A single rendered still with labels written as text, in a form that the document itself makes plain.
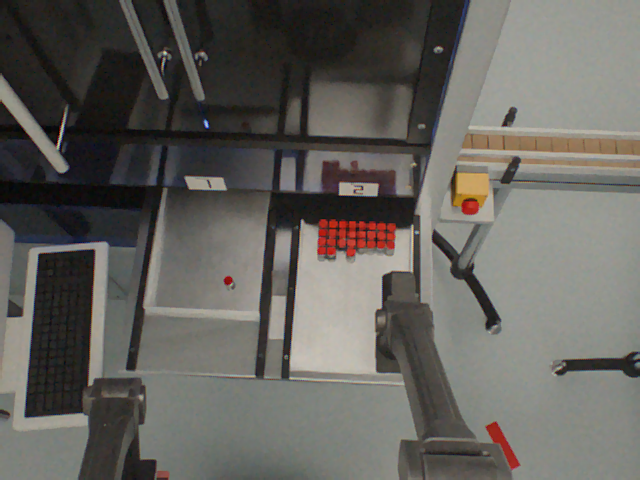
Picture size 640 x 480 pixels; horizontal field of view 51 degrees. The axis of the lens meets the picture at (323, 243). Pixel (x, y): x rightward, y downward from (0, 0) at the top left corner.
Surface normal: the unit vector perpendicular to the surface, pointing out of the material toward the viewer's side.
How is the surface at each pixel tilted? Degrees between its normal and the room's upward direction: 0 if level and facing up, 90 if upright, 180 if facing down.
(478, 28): 90
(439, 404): 48
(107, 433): 41
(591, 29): 0
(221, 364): 0
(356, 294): 0
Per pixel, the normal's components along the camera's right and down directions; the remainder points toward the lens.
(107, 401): 0.09, -0.88
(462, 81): -0.05, 0.92
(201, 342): -0.01, -0.38
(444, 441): 0.02, 0.32
